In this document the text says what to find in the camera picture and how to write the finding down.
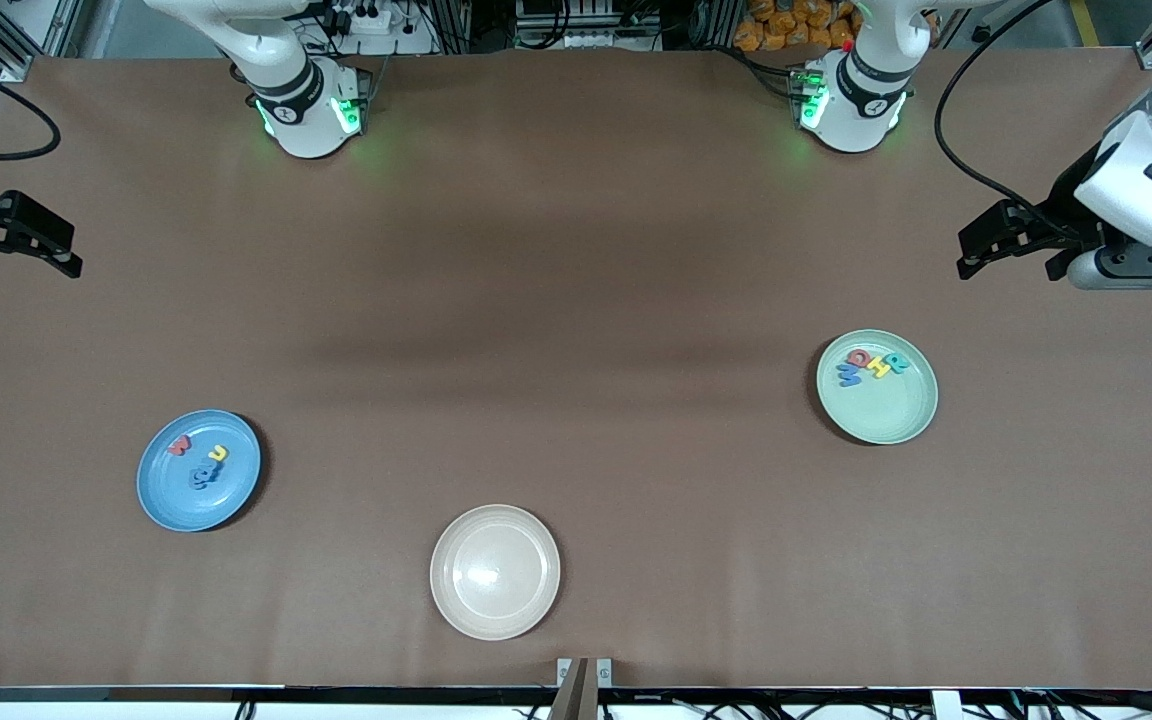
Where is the light green round plate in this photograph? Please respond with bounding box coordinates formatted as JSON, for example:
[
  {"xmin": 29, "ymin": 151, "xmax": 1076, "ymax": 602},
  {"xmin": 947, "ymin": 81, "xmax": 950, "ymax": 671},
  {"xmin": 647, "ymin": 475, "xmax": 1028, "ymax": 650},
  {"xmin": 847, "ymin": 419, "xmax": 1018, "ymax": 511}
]
[{"xmin": 816, "ymin": 329, "xmax": 939, "ymax": 446}]

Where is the orange fruit pile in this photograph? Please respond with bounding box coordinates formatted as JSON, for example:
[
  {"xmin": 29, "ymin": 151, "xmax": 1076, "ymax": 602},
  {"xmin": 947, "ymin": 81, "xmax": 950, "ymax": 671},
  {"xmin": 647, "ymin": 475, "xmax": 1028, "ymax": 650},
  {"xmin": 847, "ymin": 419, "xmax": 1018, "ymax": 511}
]
[{"xmin": 734, "ymin": 0, "xmax": 857, "ymax": 53}]

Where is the blue round plate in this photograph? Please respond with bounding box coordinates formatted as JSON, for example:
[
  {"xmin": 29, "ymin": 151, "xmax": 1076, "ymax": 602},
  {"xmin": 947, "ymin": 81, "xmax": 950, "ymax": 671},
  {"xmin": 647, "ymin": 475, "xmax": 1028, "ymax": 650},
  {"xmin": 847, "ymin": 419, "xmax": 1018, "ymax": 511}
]
[{"xmin": 136, "ymin": 409, "xmax": 263, "ymax": 533}]

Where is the white power strip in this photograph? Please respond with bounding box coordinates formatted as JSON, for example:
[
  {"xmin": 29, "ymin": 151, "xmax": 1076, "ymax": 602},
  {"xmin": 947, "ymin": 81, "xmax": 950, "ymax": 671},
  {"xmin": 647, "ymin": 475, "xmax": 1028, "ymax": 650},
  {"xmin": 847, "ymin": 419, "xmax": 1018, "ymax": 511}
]
[{"xmin": 331, "ymin": 0, "xmax": 399, "ymax": 37}]

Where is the brown table cover mat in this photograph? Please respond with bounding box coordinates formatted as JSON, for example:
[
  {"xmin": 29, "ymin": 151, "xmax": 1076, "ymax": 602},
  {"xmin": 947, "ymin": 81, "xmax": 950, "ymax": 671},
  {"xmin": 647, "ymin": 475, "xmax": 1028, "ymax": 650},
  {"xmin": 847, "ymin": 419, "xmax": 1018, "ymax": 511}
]
[{"xmin": 0, "ymin": 48, "xmax": 1152, "ymax": 691}]

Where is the white control box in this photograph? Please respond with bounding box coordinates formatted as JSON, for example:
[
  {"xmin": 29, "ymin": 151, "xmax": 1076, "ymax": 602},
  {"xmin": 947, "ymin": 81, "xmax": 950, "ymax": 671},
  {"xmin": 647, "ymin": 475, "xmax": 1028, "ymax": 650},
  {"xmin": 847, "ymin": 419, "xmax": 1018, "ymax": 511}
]
[{"xmin": 516, "ymin": 0, "xmax": 662, "ymax": 51}]

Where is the beige round plate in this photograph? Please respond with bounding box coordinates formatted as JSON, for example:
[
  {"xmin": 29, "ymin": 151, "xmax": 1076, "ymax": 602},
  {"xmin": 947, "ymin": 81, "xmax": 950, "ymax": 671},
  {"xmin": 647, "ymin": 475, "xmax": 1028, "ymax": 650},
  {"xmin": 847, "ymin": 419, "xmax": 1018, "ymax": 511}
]
[{"xmin": 429, "ymin": 504, "xmax": 562, "ymax": 642}]

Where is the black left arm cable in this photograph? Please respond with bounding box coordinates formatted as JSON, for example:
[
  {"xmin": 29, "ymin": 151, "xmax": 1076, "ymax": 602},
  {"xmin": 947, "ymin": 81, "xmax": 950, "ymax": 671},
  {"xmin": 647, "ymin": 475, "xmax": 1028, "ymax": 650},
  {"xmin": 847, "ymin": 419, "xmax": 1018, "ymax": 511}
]
[{"xmin": 934, "ymin": 0, "xmax": 1082, "ymax": 241}]

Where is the white table frame rail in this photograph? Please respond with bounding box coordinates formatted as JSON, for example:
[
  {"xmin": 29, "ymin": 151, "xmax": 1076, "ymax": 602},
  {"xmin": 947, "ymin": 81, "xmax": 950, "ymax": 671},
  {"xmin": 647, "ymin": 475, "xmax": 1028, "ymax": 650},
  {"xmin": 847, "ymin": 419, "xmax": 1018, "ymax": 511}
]
[{"xmin": 0, "ymin": 700, "xmax": 547, "ymax": 720}]

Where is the silver table edge bracket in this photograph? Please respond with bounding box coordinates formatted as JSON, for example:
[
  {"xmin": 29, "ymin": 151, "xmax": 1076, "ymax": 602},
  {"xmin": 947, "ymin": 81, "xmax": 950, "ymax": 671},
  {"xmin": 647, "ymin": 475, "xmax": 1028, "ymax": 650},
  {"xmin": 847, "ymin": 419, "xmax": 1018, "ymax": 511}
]
[{"xmin": 556, "ymin": 657, "xmax": 614, "ymax": 689}]

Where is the brown camera pole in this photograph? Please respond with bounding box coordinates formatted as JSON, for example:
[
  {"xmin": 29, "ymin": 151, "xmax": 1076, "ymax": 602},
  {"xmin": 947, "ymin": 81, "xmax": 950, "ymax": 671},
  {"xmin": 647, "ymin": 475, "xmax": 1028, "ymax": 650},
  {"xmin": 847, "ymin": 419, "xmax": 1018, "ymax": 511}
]
[{"xmin": 548, "ymin": 658, "xmax": 599, "ymax": 720}]

